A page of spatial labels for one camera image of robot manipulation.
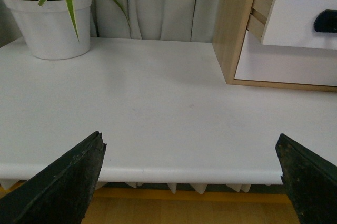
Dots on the grey curtain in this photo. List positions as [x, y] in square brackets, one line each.
[170, 20]

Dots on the white plant pot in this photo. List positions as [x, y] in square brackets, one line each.
[48, 30]

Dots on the wooden drawer cabinet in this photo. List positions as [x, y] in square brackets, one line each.
[229, 34]

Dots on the white table skirt cloth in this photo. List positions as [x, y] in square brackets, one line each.
[174, 187]

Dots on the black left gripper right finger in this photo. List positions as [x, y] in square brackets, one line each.
[309, 180]

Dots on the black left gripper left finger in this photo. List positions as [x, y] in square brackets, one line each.
[60, 193]

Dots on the white drawer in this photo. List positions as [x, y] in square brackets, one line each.
[284, 64]
[294, 23]

